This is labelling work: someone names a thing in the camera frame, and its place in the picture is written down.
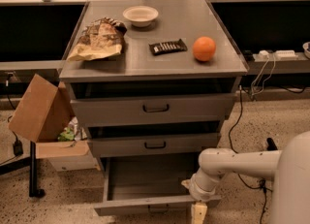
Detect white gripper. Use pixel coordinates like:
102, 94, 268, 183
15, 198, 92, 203
181, 173, 217, 224

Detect grey bottom drawer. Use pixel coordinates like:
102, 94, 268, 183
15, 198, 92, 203
93, 152, 222, 217

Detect grey drawer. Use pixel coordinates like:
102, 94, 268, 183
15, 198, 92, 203
93, 152, 222, 217
89, 121, 221, 157
71, 78, 236, 127

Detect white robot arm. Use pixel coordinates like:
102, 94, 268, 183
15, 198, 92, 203
182, 132, 310, 224

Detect grey middle drawer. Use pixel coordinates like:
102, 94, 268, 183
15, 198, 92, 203
89, 121, 221, 157

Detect grey drawer cabinet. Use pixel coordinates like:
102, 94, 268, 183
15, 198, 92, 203
58, 0, 250, 171

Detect grey top drawer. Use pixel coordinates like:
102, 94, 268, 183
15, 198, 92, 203
71, 78, 236, 127

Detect black floor stand leg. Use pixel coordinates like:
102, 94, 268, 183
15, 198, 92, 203
266, 138, 278, 151

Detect green packaging in box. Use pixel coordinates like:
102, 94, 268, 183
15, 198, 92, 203
57, 127, 75, 142

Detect orange fruit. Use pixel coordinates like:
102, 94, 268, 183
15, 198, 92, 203
192, 37, 216, 62

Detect black table leg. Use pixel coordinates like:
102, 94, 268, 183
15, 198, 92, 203
29, 142, 46, 199

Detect dark snack bar wrapper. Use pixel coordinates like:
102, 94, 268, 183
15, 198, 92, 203
149, 39, 187, 55

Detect white power strip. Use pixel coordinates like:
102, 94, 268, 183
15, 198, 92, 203
257, 50, 298, 61

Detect brown cardboard box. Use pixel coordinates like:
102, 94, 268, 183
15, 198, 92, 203
9, 75, 89, 158

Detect crumpled chip bag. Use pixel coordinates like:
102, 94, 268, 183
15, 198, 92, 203
67, 17, 127, 61

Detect white bowl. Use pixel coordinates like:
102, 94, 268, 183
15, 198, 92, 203
123, 6, 159, 28

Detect black wall plug adapter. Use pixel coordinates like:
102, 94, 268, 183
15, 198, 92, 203
13, 140, 23, 156

